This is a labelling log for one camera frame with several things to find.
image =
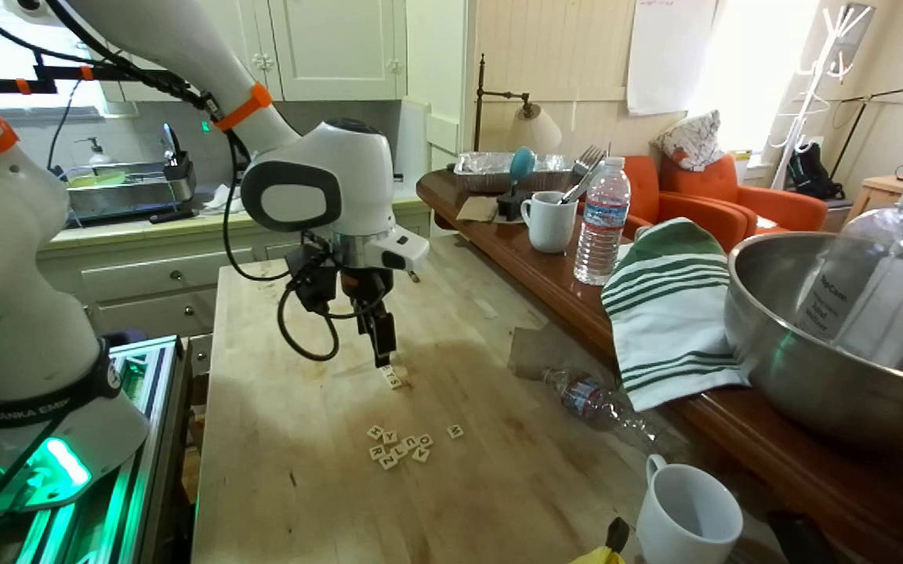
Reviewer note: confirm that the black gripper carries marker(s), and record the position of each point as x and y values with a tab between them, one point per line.
369	288

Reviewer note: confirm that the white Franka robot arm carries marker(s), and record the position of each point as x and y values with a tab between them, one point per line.
13	271

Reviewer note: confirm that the black block base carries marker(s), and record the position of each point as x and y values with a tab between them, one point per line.
512	204

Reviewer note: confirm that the brown paper sheet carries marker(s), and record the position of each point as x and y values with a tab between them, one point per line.
477	211

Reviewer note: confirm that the clear plastic container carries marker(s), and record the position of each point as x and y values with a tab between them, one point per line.
484	164

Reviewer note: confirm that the white ceramic mug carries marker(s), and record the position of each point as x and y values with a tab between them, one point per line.
683	535
548	223

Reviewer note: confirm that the crumpled white cloth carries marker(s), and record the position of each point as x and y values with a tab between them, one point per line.
223	198

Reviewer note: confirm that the crushed clear plastic bottle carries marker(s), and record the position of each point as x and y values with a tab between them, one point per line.
581	396

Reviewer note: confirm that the teal measuring scoop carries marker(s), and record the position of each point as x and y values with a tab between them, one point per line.
521	164

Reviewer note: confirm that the white kitchen counter cabinet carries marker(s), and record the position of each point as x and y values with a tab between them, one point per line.
148	282

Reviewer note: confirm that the metal spoon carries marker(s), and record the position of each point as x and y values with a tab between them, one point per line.
575	189

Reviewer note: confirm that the clear plastic water bottle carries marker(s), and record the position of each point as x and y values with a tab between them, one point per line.
599	223

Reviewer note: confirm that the floor lamp white shade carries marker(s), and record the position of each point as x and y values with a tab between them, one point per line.
535	129

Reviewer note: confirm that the black kitchen faucet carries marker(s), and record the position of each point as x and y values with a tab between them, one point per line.
178	174

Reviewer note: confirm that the grey metal sink basin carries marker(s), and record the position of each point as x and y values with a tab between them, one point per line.
123	198

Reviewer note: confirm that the green striped white towel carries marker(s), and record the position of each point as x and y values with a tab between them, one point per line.
672	315

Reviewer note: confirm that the small soap dispenser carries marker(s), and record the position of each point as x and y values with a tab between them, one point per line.
98	158

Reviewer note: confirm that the orange armchair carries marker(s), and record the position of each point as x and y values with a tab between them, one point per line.
722	204

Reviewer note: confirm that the patterned white pillow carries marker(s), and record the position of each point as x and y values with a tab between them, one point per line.
694	142

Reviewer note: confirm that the stainless steel mixing bowl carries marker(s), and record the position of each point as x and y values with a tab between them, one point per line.
784	387

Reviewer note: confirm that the black bag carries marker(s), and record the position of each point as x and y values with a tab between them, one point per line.
809	174

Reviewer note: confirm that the clear pump dispenser bottle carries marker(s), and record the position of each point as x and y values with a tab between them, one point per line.
891	282

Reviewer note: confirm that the round wooden side table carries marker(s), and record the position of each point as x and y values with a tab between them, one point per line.
880	192

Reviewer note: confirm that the white coat rack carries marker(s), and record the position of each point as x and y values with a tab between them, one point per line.
832	41

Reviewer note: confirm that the dark brown wooden table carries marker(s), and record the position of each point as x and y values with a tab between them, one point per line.
891	503

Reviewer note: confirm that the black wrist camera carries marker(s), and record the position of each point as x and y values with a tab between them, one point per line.
315	294

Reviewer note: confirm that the white wall cabinet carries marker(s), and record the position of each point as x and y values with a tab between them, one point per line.
363	47

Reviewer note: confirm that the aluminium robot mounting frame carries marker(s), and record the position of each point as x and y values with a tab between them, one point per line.
133	491

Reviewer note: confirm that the white wall poster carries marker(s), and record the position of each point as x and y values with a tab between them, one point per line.
672	50

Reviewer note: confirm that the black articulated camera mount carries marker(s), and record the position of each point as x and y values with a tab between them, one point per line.
48	75

